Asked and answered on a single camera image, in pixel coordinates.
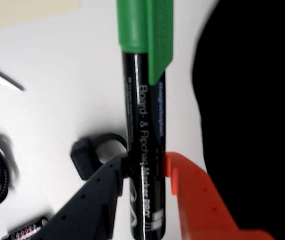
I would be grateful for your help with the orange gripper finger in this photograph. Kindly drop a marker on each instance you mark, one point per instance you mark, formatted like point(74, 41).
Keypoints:
point(200, 207)

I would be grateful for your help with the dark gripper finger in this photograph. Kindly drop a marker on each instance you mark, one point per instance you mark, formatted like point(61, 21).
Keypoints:
point(90, 205)

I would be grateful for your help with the green board marker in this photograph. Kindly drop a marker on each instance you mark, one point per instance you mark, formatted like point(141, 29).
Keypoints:
point(142, 125)

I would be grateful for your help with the black fabric bag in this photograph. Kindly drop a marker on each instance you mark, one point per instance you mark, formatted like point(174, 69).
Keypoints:
point(252, 100)

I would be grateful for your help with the black AAA battery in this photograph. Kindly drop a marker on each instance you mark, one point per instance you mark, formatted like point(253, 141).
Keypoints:
point(25, 230)

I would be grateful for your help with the wide beige masking tape strip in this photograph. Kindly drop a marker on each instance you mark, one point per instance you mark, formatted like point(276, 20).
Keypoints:
point(20, 12)

